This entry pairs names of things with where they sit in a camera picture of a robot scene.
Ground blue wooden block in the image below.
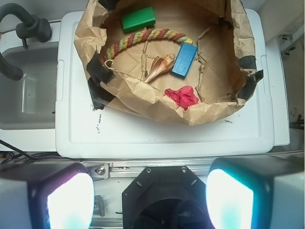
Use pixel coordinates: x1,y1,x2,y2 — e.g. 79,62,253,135
172,43,198,78

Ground aluminium rail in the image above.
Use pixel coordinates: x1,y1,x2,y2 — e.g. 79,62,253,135
82,157,214,180

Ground crumpled brown paper liner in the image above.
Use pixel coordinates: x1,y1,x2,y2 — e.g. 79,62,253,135
74,0,264,125

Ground black cables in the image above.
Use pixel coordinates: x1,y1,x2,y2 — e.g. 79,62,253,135
0,139,60,164

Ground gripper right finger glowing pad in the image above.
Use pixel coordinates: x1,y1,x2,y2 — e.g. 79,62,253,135
206,156,305,229

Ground small yellow block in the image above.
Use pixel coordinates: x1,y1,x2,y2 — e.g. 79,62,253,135
184,39,193,45

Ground grey sink basin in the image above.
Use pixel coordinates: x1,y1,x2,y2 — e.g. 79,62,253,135
0,42,58,130

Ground multicolored twisted rope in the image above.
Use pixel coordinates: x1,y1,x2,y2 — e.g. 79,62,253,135
103,28,189,64

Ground green rectangular block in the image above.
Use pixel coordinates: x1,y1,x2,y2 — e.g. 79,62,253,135
121,6,156,33

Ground black faucet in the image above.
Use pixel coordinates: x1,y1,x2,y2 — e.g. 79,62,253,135
0,3,52,81

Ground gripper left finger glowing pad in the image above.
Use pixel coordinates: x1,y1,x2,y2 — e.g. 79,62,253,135
0,162,94,229

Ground crumpled red tissue paper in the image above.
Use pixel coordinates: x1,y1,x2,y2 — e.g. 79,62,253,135
164,85,199,110

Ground brown conch seashell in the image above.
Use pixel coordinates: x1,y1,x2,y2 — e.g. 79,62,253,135
144,53,175,83

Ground black octagonal mount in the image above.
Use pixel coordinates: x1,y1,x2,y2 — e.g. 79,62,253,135
122,166,213,229

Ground white plastic bin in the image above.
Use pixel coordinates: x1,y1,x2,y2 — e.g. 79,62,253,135
55,9,275,159

